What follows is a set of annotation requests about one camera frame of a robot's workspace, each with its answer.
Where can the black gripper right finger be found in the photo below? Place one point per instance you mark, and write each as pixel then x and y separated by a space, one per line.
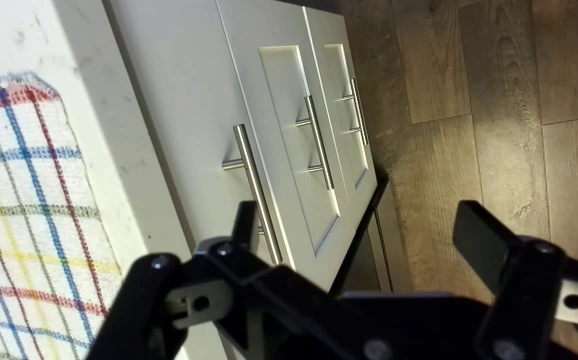
pixel 521 286

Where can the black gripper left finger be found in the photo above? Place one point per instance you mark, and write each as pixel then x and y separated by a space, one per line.
pixel 169 293

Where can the plain white drawer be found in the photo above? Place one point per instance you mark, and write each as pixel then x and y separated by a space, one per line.
pixel 180 100

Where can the white panelled drawer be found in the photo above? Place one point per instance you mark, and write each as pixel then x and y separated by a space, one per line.
pixel 330 33
pixel 289 81

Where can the checked white kitchen towel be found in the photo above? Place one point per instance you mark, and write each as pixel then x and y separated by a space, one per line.
pixel 29 220

